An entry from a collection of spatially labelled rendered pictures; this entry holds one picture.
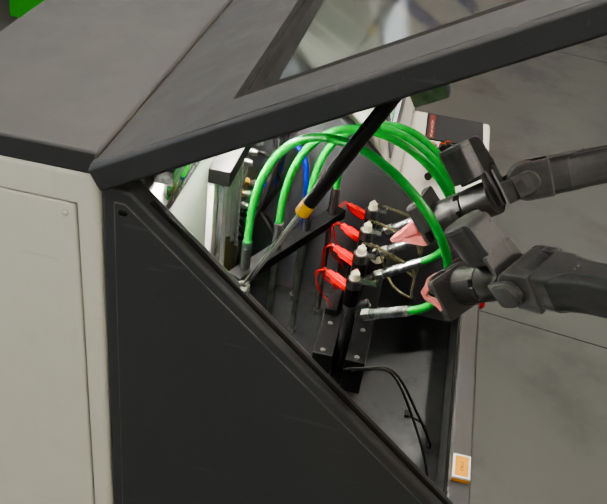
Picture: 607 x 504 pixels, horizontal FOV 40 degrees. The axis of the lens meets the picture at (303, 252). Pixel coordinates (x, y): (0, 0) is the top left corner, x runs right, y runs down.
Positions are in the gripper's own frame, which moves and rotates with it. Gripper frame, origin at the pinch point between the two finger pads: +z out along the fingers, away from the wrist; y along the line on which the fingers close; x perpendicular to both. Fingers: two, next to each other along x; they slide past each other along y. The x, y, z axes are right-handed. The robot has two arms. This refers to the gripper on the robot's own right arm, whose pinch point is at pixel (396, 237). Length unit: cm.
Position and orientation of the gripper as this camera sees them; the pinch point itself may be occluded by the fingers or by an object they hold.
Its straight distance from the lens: 140.7
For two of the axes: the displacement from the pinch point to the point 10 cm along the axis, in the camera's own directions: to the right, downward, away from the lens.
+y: -5.4, -8.2, -2.0
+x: -4.5, 4.8, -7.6
